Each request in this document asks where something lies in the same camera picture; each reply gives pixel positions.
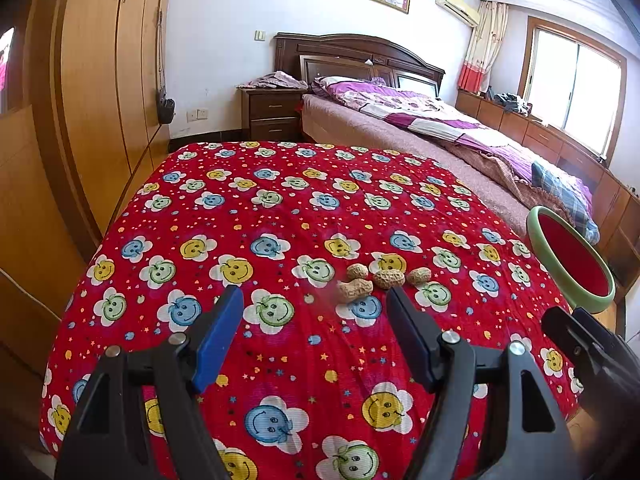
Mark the red printed tablecloth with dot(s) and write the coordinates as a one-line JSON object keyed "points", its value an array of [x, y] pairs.
{"points": [[300, 210]]}

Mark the wooden wardrobe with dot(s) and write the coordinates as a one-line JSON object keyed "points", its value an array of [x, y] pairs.
{"points": [[100, 85]]}

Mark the purple white pillow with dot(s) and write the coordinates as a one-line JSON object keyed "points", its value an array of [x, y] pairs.
{"points": [[340, 85]]}

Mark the dark wooden headboard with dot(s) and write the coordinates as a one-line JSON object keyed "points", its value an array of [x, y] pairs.
{"points": [[350, 50]]}

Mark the light wooden side cabinet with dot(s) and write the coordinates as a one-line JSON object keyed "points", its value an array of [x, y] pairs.
{"points": [[30, 200]]}

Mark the peanut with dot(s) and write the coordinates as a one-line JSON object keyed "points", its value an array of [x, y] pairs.
{"points": [[419, 275], [354, 291], [388, 278], [357, 271]]}

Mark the bed with brown cover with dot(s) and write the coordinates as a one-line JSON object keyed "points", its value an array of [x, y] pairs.
{"points": [[380, 135]]}

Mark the dark clothes pile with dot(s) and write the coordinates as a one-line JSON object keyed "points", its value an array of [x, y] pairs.
{"points": [[511, 103]]}

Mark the blue plaid cloth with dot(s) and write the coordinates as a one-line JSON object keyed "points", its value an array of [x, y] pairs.
{"points": [[565, 195]]}

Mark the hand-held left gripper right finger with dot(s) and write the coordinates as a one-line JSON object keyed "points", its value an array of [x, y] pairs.
{"points": [[412, 340]]}

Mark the dark wooden nightstand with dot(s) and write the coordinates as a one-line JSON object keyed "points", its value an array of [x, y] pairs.
{"points": [[272, 110]]}

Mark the wall socket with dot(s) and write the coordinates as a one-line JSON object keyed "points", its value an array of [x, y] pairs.
{"points": [[198, 114]]}

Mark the wall air conditioner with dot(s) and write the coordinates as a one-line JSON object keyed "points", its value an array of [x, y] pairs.
{"points": [[457, 6]]}

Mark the pink clothes pile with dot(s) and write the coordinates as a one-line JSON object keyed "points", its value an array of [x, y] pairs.
{"points": [[277, 80]]}

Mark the red and cream curtain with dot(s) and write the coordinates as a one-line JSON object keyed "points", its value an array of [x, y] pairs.
{"points": [[482, 45]]}

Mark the low wooden cabinets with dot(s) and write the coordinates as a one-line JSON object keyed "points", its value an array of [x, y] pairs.
{"points": [[550, 145]]}

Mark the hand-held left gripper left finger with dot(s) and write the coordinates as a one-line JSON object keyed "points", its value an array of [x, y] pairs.
{"points": [[220, 340]]}

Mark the wooden framed window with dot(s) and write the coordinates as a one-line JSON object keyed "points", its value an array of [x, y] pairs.
{"points": [[575, 85]]}

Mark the black hanging bag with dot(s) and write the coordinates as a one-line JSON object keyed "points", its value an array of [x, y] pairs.
{"points": [[166, 107]]}

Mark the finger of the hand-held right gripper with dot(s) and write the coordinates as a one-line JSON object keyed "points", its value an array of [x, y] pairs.
{"points": [[567, 335], [602, 332]]}

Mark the red bucket with green rim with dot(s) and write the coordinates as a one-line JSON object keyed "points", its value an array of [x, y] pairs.
{"points": [[570, 250]]}

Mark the purple patchwork quilt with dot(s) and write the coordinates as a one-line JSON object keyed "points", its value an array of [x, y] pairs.
{"points": [[425, 115]]}

